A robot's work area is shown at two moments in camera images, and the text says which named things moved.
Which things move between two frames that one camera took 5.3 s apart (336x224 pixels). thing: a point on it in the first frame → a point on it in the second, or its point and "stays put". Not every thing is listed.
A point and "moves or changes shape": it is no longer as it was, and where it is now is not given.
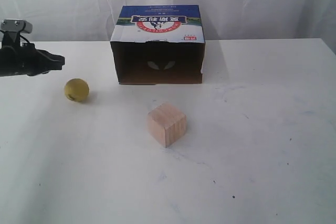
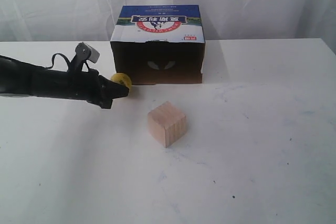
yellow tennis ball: x=76 y=89 moves or changes shape
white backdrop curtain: x=75 y=7 stays put
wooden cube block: x=166 y=124 stays put
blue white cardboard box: x=159 y=44 stays put
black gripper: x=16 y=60 → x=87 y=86
